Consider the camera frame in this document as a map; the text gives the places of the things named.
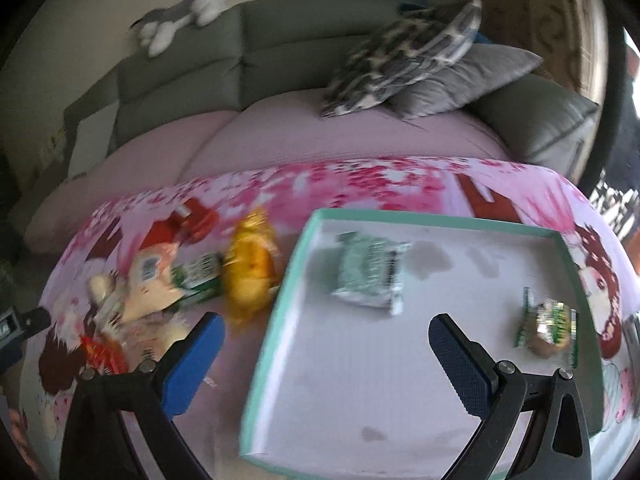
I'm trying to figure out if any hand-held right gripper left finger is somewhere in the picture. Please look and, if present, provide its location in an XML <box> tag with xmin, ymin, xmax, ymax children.
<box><xmin>60</xmin><ymin>311</ymin><xmax>226</xmax><ymax>480</ymax></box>

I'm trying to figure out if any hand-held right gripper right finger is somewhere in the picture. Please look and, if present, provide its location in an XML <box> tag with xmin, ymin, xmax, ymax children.
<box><xmin>428</xmin><ymin>313</ymin><xmax>593</xmax><ymax>480</ymax></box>

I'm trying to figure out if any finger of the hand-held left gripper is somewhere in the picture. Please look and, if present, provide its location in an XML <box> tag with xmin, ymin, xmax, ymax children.
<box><xmin>0</xmin><ymin>306</ymin><xmax>52</xmax><ymax>347</ymax></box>

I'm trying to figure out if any teal cardboard box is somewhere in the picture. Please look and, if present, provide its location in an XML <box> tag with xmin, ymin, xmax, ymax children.
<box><xmin>239</xmin><ymin>208</ymin><xmax>603</xmax><ymax>480</ymax></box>

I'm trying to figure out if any red and orange snack packet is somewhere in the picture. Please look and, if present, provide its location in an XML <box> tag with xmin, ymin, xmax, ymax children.
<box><xmin>80</xmin><ymin>335</ymin><xmax>128</xmax><ymax>376</ymax></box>

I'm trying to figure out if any pale pink snack packet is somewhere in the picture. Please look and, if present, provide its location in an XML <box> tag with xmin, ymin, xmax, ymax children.
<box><xmin>120</xmin><ymin>245</ymin><xmax>186</xmax><ymax>323</ymax></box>

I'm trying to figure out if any round cake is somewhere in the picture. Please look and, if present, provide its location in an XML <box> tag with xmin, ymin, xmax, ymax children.
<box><xmin>515</xmin><ymin>287</ymin><xmax>580</xmax><ymax>367</ymax></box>

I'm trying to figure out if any yellow snack packet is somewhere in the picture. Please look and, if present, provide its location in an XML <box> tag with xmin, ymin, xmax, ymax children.
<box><xmin>221</xmin><ymin>208</ymin><xmax>282</xmax><ymax>331</ymax></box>

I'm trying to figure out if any pale green snack packet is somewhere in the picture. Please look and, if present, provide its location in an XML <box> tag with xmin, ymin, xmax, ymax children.
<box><xmin>330</xmin><ymin>231</ymin><xmax>413</xmax><ymax>317</ymax></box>

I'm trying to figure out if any white wrapped candy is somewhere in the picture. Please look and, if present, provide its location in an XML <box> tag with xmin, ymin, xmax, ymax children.
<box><xmin>89</xmin><ymin>274</ymin><xmax>117</xmax><ymax>306</ymax></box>

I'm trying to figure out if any green and white snack packet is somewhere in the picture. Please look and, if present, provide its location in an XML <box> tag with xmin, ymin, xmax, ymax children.
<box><xmin>170</xmin><ymin>252</ymin><xmax>224</xmax><ymax>306</ymax></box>

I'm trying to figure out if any long red snack packet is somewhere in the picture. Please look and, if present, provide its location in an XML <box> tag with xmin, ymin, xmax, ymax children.
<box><xmin>132</xmin><ymin>220</ymin><xmax>183</xmax><ymax>256</ymax></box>

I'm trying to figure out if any small red snack packet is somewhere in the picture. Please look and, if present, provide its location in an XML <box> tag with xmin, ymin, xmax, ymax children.
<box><xmin>172</xmin><ymin>199</ymin><xmax>221</xmax><ymax>241</ymax></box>

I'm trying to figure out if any pink cartoon printed blanket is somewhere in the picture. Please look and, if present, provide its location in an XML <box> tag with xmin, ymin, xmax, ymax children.
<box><xmin>0</xmin><ymin>157</ymin><xmax>638</xmax><ymax>480</ymax></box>

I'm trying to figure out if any pink ribbed sofa cover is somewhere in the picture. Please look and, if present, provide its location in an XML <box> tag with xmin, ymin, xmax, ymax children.
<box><xmin>25</xmin><ymin>85</ymin><xmax>516</xmax><ymax>256</ymax></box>

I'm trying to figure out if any plain grey pillow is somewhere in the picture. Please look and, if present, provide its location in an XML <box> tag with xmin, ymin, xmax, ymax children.
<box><xmin>387</xmin><ymin>42</ymin><xmax>545</xmax><ymax>121</ymax></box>

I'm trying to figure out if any black and white patterned pillow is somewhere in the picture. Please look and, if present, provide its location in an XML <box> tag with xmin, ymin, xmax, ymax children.
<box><xmin>320</xmin><ymin>0</ymin><xmax>483</xmax><ymax>118</ymax></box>

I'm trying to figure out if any grey and white plush toy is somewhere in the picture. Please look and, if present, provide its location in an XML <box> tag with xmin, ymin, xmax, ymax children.
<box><xmin>131</xmin><ymin>0</ymin><xmax>232</xmax><ymax>58</ymax></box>

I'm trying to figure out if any grey-green sofa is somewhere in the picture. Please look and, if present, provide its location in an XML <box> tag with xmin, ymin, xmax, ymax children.
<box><xmin>7</xmin><ymin>0</ymin><xmax>601</xmax><ymax>256</ymax></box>

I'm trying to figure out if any beige patterned curtain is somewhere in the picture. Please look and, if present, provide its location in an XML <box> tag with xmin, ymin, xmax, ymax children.
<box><xmin>520</xmin><ymin>0</ymin><xmax>616</xmax><ymax>106</ymax></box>

